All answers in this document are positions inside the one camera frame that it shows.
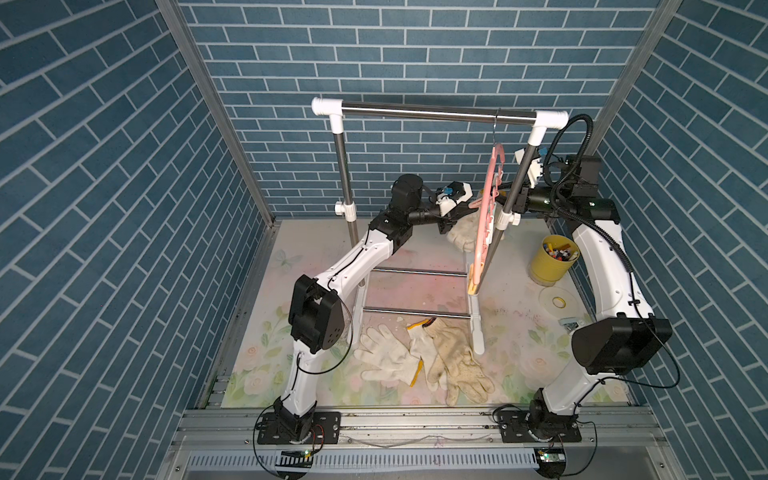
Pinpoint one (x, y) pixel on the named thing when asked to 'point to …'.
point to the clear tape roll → (559, 302)
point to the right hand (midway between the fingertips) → (492, 194)
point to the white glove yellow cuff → (422, 345)
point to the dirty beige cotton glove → (457, 364)
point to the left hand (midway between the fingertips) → (482, 209)
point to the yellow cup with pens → (554, 258)
